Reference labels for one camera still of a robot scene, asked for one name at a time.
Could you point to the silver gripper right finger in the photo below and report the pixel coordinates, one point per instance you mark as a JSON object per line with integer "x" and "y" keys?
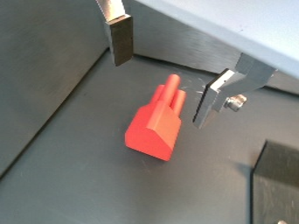
{"x": 223, "y": 92}

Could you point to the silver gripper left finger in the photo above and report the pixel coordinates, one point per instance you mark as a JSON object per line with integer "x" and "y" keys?
{"x": 119, "y": 27}

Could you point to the red three prong object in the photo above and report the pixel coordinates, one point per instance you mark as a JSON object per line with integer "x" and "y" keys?
{"x": 153, "y": 129}

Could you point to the black curved fixture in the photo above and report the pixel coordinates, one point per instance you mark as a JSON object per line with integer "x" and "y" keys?
{"x": 275, "y": 185}

